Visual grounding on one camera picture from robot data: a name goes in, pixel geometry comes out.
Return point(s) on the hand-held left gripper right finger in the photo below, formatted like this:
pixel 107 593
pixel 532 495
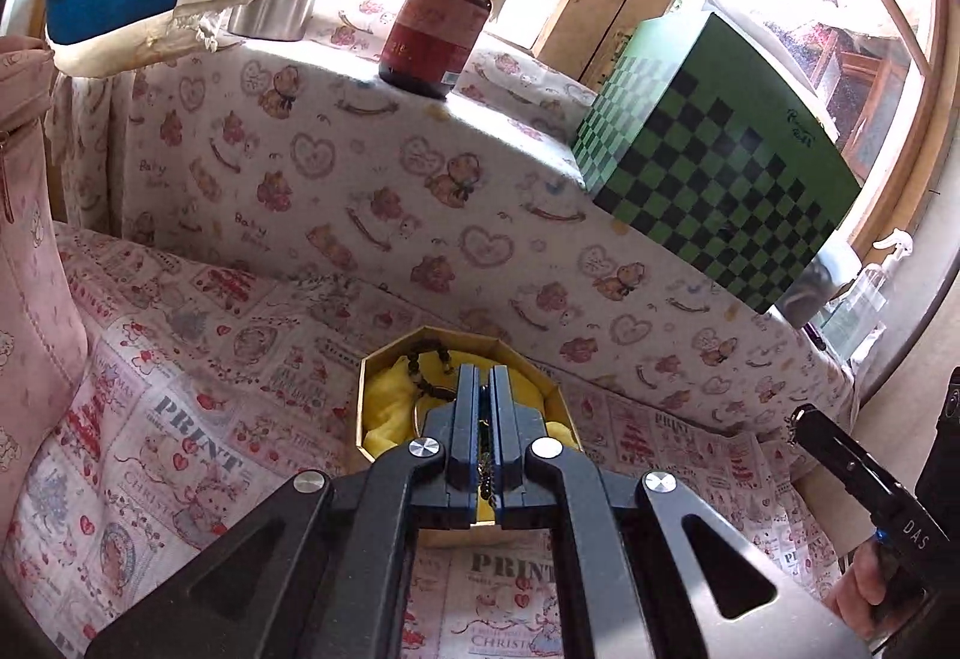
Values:
pixel 504 419

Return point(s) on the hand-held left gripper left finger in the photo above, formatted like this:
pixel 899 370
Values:
pixel 465 419

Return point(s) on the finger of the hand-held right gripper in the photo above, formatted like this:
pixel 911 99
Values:
pixel 840 456

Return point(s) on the thin gold bangle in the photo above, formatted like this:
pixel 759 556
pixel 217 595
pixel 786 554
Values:
pixel 415 413

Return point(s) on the gold octagonal box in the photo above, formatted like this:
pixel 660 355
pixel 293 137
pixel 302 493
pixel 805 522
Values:
pixel 363 404

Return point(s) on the person's right hand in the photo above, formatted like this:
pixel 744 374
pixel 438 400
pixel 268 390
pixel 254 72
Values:
pixel 862 591

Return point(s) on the yellow cloth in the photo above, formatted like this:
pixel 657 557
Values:
pixel 390 404

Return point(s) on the black pen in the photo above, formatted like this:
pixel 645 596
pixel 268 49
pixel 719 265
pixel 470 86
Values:
pixel 816 336

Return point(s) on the clear spray bottle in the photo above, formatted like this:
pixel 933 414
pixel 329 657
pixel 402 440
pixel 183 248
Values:
pixel 862 306

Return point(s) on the jar with dark contents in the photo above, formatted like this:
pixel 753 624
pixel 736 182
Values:
pixel 814 288

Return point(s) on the bear print sill cloth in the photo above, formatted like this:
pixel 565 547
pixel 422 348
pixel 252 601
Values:
pixel 360 179

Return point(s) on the printed tablecloth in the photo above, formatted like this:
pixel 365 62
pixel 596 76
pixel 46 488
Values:
pixel 187 434

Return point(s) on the green checkered box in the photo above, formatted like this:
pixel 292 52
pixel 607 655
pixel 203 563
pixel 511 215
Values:
pixel 720 164

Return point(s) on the brown bottle with red cap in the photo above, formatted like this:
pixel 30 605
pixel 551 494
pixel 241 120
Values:
pixel 435 21

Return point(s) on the metal cup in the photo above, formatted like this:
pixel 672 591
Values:
pixel 270 17

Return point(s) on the pink bear print bag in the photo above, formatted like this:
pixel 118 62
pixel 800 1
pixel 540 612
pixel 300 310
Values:
pixel 30 269

